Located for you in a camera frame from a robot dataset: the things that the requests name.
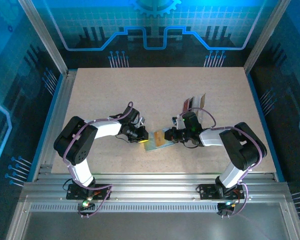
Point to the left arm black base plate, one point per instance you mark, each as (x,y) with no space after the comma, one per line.
(75,193)

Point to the green card holder wallet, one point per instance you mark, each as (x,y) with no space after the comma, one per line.
(150,146)

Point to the gold credit card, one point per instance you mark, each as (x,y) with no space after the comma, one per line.
(203,100)

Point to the orange credit card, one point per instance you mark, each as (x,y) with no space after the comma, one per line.
(160,138)

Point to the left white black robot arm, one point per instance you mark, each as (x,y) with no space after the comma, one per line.
(75,142)

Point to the red credit card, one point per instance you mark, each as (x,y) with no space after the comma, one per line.
(186,104)

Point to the black connector mount with LEDs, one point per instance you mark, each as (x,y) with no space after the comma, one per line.
(86,212)
(223,212)

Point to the grey metal bottom panel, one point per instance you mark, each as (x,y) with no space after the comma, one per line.
(152,227)

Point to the clear acrylic card stand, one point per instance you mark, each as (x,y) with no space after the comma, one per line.
(201,115)

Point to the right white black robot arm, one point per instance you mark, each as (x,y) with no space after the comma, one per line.
(242,150)

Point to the aluminium corner post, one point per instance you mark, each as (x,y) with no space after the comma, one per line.
(45,37)
(265,37)

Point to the aluminium side rail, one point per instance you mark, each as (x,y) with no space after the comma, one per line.
(62,100)

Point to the aluminium front frame rail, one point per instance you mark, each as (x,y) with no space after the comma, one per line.
(152,185)

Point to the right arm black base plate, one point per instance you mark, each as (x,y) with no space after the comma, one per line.
(207,192)

